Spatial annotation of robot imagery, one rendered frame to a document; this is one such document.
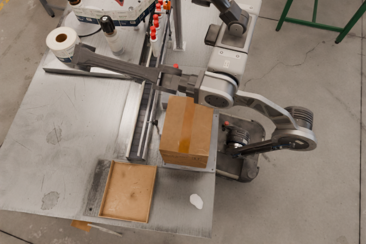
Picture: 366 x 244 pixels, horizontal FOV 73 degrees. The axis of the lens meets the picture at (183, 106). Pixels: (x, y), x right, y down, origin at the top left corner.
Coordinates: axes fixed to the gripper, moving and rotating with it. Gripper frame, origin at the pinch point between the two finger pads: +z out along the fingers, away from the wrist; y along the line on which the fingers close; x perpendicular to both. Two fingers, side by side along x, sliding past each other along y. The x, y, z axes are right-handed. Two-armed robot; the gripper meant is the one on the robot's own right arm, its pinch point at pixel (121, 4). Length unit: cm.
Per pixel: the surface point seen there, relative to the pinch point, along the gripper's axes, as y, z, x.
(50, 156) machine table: 88, 37, -33
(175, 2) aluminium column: 0.5, -4.6, 33.6
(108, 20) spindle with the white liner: 11.6, 1.9, -5.8
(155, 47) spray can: 14.4, 19.6, 21.2
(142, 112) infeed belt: 57, 31, 19
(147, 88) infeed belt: 40, 31, 19
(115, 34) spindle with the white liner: 12.3, 13.0, -4.5
